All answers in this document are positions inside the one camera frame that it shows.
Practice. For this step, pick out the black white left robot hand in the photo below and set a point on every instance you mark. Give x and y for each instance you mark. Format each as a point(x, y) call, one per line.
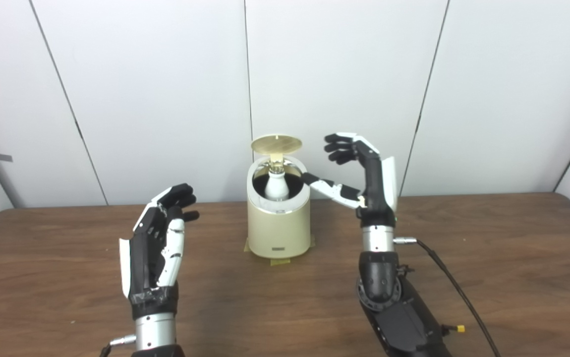
point(141, 263)

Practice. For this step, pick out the small grey wall label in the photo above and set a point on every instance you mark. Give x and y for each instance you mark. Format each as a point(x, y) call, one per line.
point(5, 158)

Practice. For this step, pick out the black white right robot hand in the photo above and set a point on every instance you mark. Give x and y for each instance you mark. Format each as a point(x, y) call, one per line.
point(379, 198)

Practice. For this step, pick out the cream round bin lid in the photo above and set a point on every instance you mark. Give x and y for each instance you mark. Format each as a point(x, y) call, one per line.
point(276, 144)

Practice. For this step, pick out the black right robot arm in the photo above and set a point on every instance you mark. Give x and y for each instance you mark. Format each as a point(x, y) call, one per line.
point(379, 277)

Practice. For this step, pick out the cream-colored bin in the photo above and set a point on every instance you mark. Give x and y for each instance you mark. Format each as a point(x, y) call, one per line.
point(277, 230)

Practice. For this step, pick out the small white plastic bottle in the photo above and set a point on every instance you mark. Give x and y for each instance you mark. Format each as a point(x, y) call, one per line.
point(276, 188)

